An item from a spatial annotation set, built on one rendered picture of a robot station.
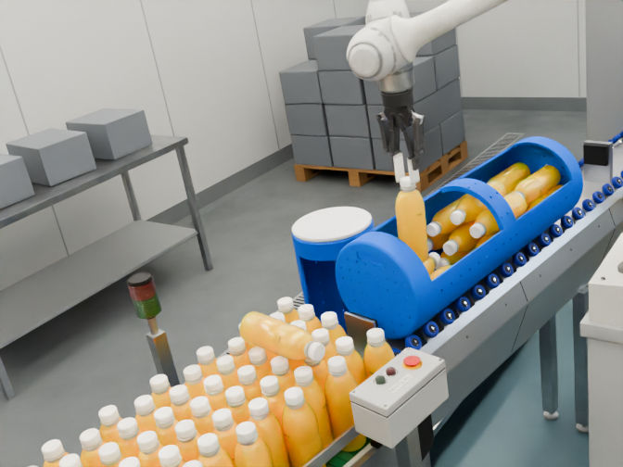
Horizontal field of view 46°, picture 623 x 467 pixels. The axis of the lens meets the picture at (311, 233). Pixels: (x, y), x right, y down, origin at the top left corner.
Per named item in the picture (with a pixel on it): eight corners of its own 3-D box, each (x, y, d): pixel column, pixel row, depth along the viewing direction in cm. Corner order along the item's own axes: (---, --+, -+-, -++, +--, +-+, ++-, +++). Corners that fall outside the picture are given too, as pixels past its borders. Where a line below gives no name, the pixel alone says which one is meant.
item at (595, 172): (613, 182, 270) (613, 142, 264) (607, 185, 268) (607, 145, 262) (587, 178, 277) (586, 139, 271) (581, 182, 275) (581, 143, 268)
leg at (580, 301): (594, 427, 286) (592, 287, 262) (587, 435, 283) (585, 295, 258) (580, 422, 290) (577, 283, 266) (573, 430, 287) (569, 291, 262)
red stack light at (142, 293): (161, 292, 182) (158, 278, 180) (140, 304, 178) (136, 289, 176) (147, 286, 186) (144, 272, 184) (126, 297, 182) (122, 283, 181)
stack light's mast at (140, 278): (171, 330, 186) (157, 274, 180) (151, 342, 182) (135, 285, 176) (158, 323, 190) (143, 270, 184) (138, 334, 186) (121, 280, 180)
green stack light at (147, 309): (167, 309, 183) (161, 292, 182) (146, 321, 180) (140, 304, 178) (152, 303, 188) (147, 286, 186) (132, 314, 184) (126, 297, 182)
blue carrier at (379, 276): (585, 222, 237) (582, 139, 226) (425, 353, 184) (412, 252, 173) (507, 209, 257) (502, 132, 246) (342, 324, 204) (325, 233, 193)
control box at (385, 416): (449, 397, 159) (445, 358, 155) (391, 449, 146) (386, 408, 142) (413, 383, 165) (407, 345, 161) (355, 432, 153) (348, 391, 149)
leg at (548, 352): (561, 414, 296) (556, 279, 271) (553, 422, 293) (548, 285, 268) (548, 410, 300) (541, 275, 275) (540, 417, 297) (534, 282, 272)
